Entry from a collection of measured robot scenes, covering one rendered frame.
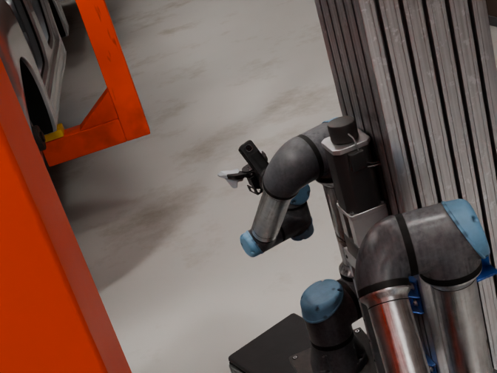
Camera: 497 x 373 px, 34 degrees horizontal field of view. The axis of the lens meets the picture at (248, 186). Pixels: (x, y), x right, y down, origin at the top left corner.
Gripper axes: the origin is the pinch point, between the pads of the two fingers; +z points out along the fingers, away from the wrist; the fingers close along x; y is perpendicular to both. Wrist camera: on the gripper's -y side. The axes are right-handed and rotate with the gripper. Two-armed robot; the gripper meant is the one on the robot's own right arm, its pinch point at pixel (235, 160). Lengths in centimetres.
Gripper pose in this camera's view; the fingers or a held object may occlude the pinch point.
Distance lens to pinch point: 253.1
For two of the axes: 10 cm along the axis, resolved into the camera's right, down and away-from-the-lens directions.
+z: -5.0, -2.4, 8.4
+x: 7.8, -5.4, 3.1
